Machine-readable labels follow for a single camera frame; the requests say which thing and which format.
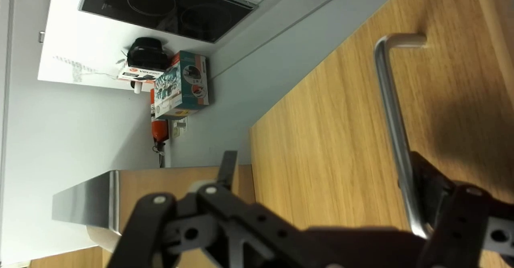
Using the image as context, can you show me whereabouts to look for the teal cardboard box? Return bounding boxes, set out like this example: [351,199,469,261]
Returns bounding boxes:
[154,51,210,120]

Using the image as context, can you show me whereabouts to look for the black glass cooktop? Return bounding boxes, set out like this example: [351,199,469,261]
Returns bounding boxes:
[78,0,257,44]

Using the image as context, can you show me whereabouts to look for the black appliance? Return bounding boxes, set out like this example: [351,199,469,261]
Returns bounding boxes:
[126,37,169,71]

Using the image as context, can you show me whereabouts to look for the white wall socket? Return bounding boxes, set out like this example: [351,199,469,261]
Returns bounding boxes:
[172,117,189,138]

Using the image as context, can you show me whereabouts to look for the white and red flat box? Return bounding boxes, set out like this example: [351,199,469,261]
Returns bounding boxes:
[117,65,166,85]

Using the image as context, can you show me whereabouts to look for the stainless steel range hood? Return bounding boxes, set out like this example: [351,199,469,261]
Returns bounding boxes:
[52,170,121,235]

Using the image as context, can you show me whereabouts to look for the silver bar door handle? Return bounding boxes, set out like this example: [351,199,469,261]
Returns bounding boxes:
[373,33,433,239]

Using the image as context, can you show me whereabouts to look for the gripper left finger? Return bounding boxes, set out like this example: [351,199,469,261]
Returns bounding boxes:
[106,151,310,268]

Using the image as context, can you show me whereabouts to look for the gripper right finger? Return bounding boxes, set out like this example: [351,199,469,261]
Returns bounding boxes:
[410,151,514,268]

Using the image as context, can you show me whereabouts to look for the red fire extinguisher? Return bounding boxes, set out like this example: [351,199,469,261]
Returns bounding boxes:
[150,89,169,145]

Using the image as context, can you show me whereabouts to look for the wooden cabinet door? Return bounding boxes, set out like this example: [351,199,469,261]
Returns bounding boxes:
[249,0,514,268]

